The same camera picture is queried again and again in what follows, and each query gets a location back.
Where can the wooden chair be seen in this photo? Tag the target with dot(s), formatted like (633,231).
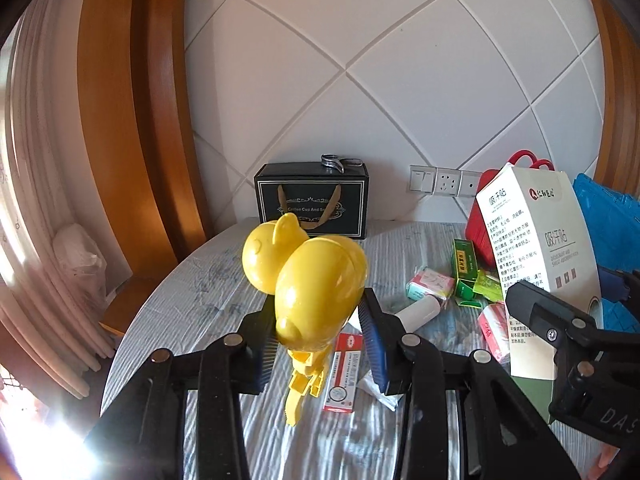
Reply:
(125,305)

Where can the white and green carton box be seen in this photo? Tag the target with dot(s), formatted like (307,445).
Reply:
(540,230)

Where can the red and white small box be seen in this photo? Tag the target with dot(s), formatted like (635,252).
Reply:
(345,375)

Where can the black gift bag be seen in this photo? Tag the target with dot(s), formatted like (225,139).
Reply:
(345,210)

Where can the pink and mint tissue packet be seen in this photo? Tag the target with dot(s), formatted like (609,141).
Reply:
(430,282)

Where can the red plastic toy case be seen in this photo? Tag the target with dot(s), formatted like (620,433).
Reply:
(477,230)

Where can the white plastic bag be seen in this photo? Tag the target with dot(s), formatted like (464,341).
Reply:
(80,255)

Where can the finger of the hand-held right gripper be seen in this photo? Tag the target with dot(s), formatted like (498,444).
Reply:
(545,315)
(620,287)

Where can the metal clip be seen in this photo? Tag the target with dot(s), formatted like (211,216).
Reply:
(340,161)

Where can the large white paper roll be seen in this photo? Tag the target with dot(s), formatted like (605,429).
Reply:
(420,312)

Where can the green packet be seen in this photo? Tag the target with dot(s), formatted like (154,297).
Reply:
(489,287)

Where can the sheer white curtain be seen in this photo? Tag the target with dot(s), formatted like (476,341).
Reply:
(45,210)

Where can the yellow duck-shaped plastic tongs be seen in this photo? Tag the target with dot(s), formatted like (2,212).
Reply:
(315,285)

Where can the white wrapped packet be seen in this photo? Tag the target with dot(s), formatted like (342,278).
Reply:
(382,400)

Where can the white wall socket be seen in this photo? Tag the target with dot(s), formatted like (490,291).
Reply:
(446,181)

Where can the cloth-covered desktop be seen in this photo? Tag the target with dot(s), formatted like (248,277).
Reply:
(210,300)

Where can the wooden wall trim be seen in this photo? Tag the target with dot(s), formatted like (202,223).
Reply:
(612,110)
(140,110)

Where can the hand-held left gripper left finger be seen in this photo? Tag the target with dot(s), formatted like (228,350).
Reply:
(263,360)

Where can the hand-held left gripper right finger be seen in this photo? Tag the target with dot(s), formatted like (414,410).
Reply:
(374,347)

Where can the blue plastic crate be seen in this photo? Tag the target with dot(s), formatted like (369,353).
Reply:
(610,220)

